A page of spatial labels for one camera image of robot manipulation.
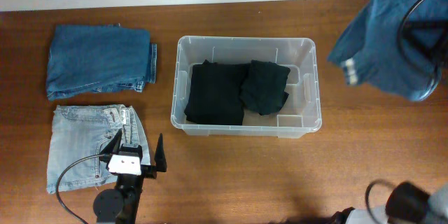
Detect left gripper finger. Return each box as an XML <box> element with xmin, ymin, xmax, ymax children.
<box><xmin>100</xmin><ymin>129</ymin><xmax>123</xmax><ymax>155</ymax></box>
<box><xmin>154</xmin><ymin>133</ymin><xmax>167</xmax><ymax>172</ymax></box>

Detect blue shirt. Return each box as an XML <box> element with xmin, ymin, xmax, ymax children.
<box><xmin>328</xmin><ymin>0</ymin><xmax>447</xmax><ymax>102</ymax></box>

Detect large black garment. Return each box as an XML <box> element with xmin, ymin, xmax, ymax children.
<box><xmin>184</xmin><ymin>60</ymin><xmax>249</xmax><ymax>125</ymax></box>

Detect small dark garment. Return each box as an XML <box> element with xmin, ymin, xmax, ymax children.
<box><xmin>239</xmin><ymin>60</ymin><xmax>291</xmax><ymax>116</ymax></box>

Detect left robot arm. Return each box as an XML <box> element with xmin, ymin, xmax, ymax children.
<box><xmin>93</xmin><ymin>130</ymin><xmax>167</xmax><ymax>224</ymax></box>

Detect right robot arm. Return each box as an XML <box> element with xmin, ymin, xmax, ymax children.
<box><xmin>316</xmin><ymin>12</ymin><xmax>447</xmax><ymax>223</ymax></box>

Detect light blue folded jeans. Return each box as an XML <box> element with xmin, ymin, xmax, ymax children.
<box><xmin>46</xmin><ymin>104</ymin><xmax>150</xmax><ymax>194</ymax></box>

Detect dark blue folded jeans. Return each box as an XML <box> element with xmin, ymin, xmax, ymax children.
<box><xmin>45</xmin><ymin>24</ymin><xmax>158</xmax><ymax>101</ymax></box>

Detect clear plastic storage bin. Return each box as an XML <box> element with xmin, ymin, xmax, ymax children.
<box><xmin>171</xmin><ymin>36</ymin><xmax>323</xmax><ymax>139</ymax></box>

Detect left white camera box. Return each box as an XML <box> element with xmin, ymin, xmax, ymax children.
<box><xmin>106</xmin><ymin>155</ymin><xmax>141</xmax><ymax>176</ymax></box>

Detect right black cable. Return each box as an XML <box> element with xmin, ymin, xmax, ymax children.
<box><xmin>363</xmin><ymin>0</ymin><xmax>448</xmax><ymax>224</ymax></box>

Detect black cable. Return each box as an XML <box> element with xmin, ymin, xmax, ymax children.
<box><xmin>363</xmin><ymin>0</ymin><xmax>448</xmax><ymax>224</ymax></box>
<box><xmin>55</xmin><ymin>153</ymin><xmax>110</xmax><ymax>224</ymax></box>

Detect left black cable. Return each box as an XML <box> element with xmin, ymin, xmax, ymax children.
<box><xmin>55</xmin><ymin>153</ymin><xmax>110</xmax><ymax>224</ymax></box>

